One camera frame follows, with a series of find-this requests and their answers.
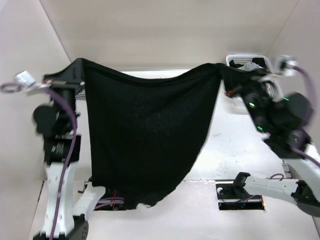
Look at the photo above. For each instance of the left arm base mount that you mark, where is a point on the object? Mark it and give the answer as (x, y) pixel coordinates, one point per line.
(110, 201)

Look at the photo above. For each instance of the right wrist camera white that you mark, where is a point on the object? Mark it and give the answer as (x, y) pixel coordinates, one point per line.
(284, 67)

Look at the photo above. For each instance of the grey tank top in basket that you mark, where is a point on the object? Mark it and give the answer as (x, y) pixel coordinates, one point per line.
(249, 66)

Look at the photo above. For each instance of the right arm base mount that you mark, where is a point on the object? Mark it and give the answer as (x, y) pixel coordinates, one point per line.
(230, 199)

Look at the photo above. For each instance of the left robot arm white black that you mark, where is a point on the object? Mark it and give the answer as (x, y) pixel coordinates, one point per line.
(63, 219)

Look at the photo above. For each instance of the white plastic basket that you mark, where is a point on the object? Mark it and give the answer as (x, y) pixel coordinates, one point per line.
(236, 105)

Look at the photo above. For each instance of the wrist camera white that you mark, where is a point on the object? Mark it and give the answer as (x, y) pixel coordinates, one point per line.
(27, 83)
(284, 67)

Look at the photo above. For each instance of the black tank top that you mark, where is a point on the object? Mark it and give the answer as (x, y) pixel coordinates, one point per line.
(146, 134)

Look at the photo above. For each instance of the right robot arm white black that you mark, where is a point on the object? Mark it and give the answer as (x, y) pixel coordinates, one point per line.
(283, 120)

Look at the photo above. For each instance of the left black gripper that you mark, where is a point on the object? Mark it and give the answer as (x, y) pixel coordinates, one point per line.
(74, 74)

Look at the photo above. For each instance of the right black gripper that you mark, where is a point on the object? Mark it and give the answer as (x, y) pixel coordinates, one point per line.
(236, 90)

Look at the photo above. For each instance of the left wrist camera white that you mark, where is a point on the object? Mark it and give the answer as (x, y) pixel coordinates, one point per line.
(27, 83)

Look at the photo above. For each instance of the black garment in basket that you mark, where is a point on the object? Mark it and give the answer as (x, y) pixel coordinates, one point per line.
(237, 62)

